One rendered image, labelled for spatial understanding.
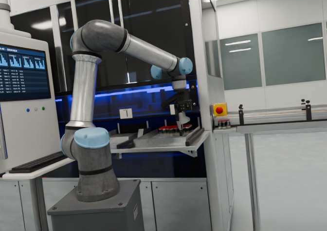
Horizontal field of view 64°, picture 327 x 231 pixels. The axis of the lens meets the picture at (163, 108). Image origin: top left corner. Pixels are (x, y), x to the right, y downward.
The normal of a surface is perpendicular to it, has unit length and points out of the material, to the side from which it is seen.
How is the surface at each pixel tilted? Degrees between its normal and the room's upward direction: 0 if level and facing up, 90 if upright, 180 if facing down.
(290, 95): 90
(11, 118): 90
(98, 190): 72
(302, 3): 90
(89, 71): 90
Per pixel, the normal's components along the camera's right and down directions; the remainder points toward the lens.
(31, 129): 0.94, -0.08
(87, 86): 0.51, -0.04
